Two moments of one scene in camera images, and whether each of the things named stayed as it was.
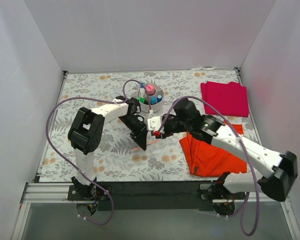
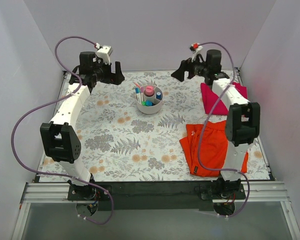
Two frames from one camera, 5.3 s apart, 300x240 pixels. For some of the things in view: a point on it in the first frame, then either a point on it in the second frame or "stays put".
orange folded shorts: x=206 y=160 stays put
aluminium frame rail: x=58 y=193 stays put
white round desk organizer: x=150 y=97 stays put
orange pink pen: x=147 y=144 → x=136 y=84
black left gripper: x=139 y=131 → x=109 y=74
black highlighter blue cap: x=153 y=100 → x=149 y=103
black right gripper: x=167 y=128 → x=190 y=69
